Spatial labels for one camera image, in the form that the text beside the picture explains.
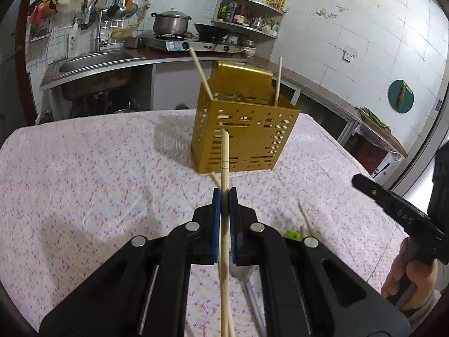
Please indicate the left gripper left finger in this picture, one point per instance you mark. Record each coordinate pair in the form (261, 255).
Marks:
(142, 289)

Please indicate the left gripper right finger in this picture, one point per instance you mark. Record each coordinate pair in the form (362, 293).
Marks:
(308, 290)

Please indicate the green frog handle utensil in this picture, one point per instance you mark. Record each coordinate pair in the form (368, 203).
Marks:
(294, 235)

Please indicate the metal spoon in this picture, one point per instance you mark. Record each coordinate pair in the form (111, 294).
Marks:
(243, 274)

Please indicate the long chopstick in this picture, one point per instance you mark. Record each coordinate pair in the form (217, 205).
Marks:
(198, 66)

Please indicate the steel kitchen sink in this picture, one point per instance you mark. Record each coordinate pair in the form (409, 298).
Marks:
(90, 74)

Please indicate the person's right hand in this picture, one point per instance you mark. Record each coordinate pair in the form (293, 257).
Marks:
(423, 276)

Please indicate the chopstick on cloth front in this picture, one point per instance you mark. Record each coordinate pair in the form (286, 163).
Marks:
(311, 229)

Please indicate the floral pink tablecloth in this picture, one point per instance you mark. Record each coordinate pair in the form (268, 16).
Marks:
(73, 192)

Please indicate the green round cutting board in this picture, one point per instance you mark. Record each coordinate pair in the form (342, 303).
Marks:
(400, 96)

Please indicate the yellow perforated utensil holder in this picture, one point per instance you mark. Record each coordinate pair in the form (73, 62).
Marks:
(243, 106)

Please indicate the gas stove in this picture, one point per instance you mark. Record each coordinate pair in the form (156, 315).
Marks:
(170, 44)

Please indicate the black wok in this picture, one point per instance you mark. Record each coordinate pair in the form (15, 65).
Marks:
(210, 33)

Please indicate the steel cooking pot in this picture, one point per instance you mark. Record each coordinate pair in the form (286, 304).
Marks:
(170, 22)

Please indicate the dark wooden glass door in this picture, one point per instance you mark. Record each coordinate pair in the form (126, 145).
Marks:
(23, 81)

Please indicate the white wall socket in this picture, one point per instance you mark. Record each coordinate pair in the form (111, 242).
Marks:
(349, 54)

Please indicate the corner wall shelf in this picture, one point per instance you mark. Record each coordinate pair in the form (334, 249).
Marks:
(248, 16)

